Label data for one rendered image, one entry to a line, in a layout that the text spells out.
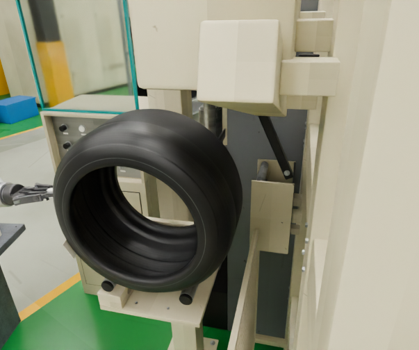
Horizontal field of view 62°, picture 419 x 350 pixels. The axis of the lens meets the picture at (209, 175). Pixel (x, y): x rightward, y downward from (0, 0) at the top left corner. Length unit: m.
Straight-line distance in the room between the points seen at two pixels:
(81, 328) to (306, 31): 2.17
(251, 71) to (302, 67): 0.11
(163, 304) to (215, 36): 1.05
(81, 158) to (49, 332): 1.65
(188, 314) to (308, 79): 0.96
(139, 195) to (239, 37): 1.58
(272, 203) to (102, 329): 1.49
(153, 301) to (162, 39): 0.99
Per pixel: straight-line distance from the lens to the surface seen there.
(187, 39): 0.56
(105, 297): 1.34
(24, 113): 6.98
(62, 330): 2.49
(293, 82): 0.53
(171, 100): 1.27
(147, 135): 0.94
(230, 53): 0.45
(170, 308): 1.32
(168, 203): 1.45
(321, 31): 0.62
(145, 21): 0.59
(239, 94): 0.44
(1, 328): 2.51
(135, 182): 1.94
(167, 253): 1.37
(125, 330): 2.37
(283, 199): 1.26
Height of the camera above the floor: 1.76
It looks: 26 degrees down
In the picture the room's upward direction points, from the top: 2 degrees counter-clockwise
